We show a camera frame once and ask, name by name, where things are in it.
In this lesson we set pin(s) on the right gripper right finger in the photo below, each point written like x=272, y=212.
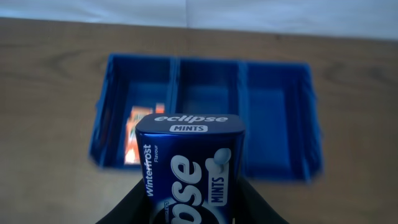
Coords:
x=255, y=208

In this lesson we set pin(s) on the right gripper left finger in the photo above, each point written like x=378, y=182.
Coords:
x=130, y=208

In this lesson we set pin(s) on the blue candy pack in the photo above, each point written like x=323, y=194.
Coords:
x=189, y=161

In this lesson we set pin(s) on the blue tray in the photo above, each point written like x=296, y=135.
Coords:
x=270, y=124

